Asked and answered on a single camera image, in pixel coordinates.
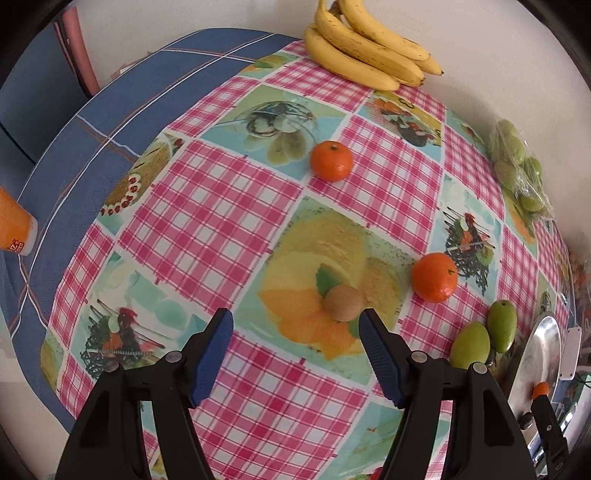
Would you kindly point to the clear pack of green plums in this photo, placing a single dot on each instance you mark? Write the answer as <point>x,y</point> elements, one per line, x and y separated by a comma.
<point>512,157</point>

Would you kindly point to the pink chair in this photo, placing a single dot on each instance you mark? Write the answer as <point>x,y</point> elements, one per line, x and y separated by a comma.
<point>76,46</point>

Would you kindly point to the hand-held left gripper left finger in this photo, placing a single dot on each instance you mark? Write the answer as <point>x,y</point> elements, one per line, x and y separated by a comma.
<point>214,355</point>

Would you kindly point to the orange paper cup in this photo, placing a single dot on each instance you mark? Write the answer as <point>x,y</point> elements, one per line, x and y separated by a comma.
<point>11,221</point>

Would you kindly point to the small orange tangerine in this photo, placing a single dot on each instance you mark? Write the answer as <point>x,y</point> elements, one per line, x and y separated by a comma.
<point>331,160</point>

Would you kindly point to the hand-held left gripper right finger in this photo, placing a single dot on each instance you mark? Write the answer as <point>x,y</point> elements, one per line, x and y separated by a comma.
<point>378,355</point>

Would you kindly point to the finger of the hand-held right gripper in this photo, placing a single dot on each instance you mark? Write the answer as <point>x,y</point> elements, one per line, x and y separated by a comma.
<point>549,424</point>

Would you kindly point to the yellow banana bunch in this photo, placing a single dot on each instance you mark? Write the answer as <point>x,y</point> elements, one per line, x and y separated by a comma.
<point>360,50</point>

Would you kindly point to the white power adapter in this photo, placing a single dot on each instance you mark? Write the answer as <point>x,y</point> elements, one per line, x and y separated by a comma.
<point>572,350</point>

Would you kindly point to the round metal bowl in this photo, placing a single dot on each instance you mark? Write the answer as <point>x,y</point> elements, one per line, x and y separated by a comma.
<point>538,350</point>

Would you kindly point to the pink checked printed tablecloth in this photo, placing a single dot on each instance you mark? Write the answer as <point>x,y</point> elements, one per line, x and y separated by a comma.
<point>221,207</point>

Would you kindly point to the light brown round fruit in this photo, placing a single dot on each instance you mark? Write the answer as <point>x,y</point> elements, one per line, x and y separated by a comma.
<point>342,302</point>

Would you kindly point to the green mango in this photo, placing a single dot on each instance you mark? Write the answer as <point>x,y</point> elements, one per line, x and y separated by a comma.
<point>468,346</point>
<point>501,325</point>

